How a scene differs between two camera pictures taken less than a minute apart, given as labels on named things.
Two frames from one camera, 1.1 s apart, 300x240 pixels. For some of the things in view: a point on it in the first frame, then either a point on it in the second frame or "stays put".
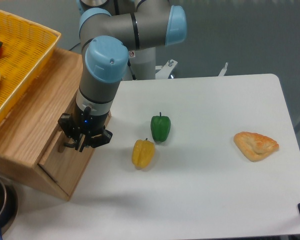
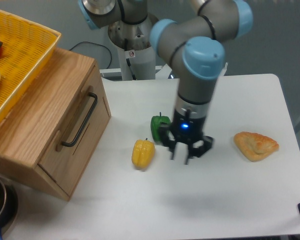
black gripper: x=85 y=130 -> x=186 y=129
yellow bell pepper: x=143 y=153 stays put
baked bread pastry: x=256 y=146 stays put
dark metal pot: x=3 y=203 stays put
